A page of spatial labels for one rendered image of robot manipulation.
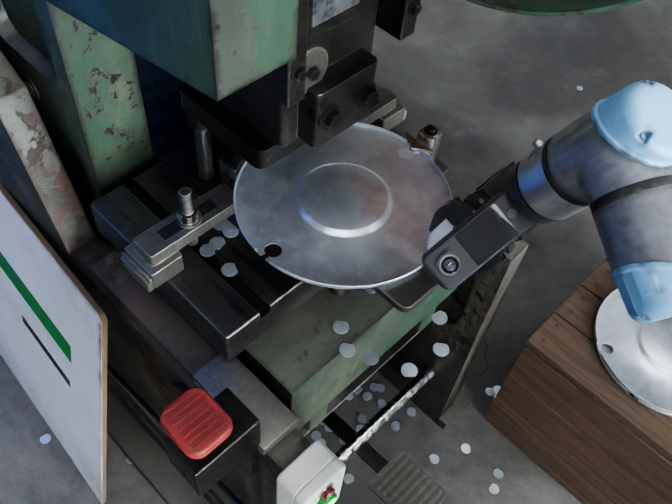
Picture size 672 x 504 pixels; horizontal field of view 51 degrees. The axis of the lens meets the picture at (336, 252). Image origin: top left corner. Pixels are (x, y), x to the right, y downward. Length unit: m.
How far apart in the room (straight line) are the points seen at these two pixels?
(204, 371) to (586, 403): 0.75
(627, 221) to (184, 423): 0.48
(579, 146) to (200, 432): 0.47
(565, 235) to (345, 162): 1.17
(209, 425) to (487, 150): 1.59
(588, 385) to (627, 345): 0.12
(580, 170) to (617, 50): 2.14
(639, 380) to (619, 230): 0.81
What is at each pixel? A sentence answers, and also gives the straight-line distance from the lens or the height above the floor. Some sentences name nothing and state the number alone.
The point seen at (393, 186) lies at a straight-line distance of 0.96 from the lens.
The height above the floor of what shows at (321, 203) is 0.79.
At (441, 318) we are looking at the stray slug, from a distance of 1.01.
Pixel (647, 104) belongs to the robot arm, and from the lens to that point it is 0.63.
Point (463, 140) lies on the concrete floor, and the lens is 2.22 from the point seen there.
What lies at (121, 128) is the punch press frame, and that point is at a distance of 1.04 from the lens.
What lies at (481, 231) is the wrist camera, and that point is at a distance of 0.73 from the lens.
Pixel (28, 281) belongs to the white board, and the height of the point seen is 0.44.
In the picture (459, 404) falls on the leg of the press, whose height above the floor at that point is 0.03.
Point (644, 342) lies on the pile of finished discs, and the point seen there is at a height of 0.37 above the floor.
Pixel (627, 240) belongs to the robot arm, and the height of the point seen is 1.05.
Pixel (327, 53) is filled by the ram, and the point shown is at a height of 0.99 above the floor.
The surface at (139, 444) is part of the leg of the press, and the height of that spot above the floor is 0.03.
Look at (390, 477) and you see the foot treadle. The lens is 1.41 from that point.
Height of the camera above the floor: 1.48
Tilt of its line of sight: 53 degrees down
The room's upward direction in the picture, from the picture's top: 7 degrees clockwise
